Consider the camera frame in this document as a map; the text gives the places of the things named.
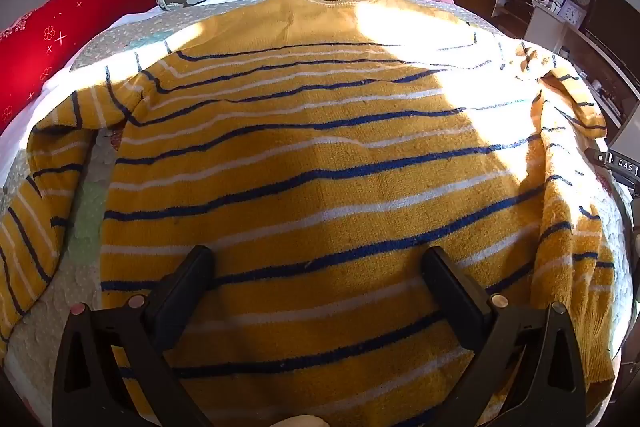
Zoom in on black flat screen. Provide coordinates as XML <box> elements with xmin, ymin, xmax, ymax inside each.
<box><xmin>582</xmin><ymin>0</ymin><xmax>640</xmax><ymax>92</ymax></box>

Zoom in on beige bed headboard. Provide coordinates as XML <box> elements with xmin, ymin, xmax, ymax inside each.
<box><xmin>0</xmin><ymin>0</ymin><xmax>56</xmax><ymax>32</ymax></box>

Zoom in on red patterned long pillow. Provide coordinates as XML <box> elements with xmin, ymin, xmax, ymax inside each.
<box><xmin>0</xmin><ymin>0</ymin><xmax>217</xmax><ymax>135</ymax></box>

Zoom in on white sideboard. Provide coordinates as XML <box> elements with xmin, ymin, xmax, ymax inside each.
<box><xmin>522</xmin><ymin>4</ymin><xmax>640</xmax><ymax>128</ymax></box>

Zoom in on patchwork heart quilt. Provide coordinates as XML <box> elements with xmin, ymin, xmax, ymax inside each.
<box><xmin>0</xmin><ymin>0</ymin><xmax>640</xmax><ymax>427</ymax></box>

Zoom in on yellow striped knit sweater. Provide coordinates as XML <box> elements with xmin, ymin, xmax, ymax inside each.
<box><xmin>0</xmin><ymin>0</ymin><xmax>618</xmax><ymax>427</ymax></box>

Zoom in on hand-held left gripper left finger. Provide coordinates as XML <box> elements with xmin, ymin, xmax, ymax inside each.
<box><xmin>52</xmin><ymin>246</ymin><xmax>216</xmax><ymax>427</ymax></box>

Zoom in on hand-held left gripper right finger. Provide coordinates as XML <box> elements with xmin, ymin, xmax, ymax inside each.
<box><xmin>421</xmin><ymin>246</ymin><xmax>587</xmax><ymax>427</ymax></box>

